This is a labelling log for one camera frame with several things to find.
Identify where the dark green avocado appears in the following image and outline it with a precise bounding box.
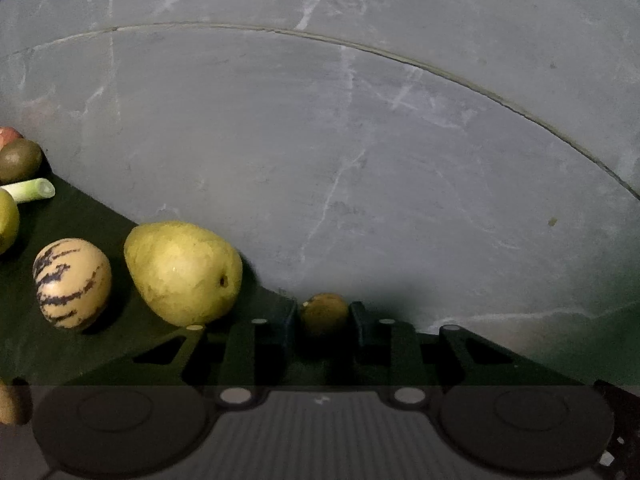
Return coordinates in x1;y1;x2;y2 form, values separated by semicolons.
0;139;42;184

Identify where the large striped pepino melon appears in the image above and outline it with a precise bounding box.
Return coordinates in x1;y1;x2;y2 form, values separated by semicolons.
0;382;23;426

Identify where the yellow lemon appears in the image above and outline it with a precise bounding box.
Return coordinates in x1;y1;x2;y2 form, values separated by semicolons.
0;188;20;254

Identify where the white leek stalk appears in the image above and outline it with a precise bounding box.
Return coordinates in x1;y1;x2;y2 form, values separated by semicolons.
1;178;56;204

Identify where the red apple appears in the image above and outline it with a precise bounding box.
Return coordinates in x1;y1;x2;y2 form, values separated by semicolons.
0;127;23;150

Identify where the small brown nut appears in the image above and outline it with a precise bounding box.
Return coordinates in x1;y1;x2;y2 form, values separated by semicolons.
299;292;348;330

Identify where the small striped pepino melon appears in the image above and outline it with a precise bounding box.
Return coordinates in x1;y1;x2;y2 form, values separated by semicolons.
32;238;112;330

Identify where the yellow-green pear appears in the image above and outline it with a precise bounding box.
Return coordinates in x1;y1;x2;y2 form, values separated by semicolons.
124;220;243;327

